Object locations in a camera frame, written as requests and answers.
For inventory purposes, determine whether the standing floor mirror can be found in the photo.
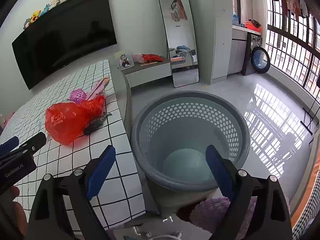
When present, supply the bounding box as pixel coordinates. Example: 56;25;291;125
156;0;200;88

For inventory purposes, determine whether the white cable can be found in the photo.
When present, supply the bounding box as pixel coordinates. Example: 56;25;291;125
125;230;183;240

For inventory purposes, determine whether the pink plastic mesh cone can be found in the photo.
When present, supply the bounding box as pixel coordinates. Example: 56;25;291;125
69;88;87;104

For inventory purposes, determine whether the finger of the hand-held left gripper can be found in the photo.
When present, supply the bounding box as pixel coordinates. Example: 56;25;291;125
0;136;20;157
14;132;47;155

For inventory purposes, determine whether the pink object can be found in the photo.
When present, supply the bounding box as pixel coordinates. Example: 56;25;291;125
2;112;15;127

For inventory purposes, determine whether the low grey cabinet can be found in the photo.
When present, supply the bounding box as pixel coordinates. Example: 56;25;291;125
117;55;173;88

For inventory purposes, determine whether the tall white wardrobe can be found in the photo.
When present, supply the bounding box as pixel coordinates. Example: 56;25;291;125
185;0;233;82

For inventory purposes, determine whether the grey perforated laundry basket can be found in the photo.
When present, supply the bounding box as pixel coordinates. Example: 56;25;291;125
130;90;251;218

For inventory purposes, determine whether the black window grille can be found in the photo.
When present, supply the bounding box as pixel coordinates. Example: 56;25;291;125
262;0;320;98

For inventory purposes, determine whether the orange edged checkered mat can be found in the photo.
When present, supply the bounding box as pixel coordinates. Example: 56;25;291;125
290;152;320;240

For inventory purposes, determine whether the large red plastic bag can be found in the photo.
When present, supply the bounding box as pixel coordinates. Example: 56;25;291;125
45;95;106;146

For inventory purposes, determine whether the grey counter cabinet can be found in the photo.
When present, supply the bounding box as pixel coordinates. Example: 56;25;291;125
227;24;262;76

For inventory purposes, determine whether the orange basin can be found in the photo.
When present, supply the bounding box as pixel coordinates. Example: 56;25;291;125
244;19;262;33

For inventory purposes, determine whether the black drying rack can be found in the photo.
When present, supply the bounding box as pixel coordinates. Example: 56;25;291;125
301;75;320;145

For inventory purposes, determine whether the grey crumpled cloth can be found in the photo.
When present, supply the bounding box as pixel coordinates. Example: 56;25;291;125
83;112;112;136

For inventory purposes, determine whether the black wall television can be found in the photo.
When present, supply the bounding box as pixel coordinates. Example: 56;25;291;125
11;0;118;90

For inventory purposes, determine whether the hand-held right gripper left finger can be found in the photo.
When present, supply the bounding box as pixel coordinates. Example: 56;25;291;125
25;145;117;240

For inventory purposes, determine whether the washing machine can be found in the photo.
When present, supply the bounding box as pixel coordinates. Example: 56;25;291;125
241;33;271;76

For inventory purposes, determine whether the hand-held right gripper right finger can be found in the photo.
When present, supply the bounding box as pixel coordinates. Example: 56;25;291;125
205;145;294;240

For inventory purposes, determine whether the purple fluffy rug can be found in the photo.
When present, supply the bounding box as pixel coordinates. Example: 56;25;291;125
189;197;292;240

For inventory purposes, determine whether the small red plastic bag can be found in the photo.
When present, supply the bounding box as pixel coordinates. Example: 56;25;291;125
141;53;163;63

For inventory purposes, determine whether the person's left hand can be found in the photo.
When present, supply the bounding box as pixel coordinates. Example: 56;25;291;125
0;186;28;238

